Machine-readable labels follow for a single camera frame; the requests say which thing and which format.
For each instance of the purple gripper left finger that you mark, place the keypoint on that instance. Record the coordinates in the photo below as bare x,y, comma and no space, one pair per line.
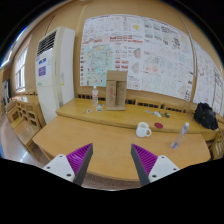
72,167

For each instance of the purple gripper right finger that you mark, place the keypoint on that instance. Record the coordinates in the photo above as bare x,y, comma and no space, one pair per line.
150,167

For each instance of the clear plastic water bottle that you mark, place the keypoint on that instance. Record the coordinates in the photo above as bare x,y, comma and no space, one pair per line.
176,143

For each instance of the far clear water bottle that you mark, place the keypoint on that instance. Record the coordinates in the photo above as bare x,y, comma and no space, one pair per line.
95,96

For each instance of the white ceramic mug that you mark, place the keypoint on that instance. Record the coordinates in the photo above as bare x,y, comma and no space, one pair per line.
143,130

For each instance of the red round coaster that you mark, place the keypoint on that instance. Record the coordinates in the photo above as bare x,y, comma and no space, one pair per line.
158,125

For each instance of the small white item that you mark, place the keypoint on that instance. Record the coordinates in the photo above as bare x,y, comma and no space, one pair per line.
157,114

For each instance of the small dark green item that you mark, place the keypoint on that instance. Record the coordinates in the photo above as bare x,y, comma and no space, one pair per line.
167,115

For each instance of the small teal item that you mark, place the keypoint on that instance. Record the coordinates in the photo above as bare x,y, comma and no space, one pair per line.
99,107

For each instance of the wooden bench rack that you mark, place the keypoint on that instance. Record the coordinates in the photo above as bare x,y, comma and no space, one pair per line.
26,118

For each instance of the black bag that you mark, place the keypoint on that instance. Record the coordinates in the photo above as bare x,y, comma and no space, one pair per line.
205,116

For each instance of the brown cardboard box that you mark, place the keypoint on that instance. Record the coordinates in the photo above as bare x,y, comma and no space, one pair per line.
116,86

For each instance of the white standing air conditioner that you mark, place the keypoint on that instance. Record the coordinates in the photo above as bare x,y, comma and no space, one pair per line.
54,71

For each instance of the window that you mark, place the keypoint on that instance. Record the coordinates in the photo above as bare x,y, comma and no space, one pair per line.
20,70

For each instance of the right wall poster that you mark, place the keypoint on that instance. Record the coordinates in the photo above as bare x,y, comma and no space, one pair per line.
210,82

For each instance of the large wall poster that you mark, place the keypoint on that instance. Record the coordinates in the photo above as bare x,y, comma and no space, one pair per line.
156,56

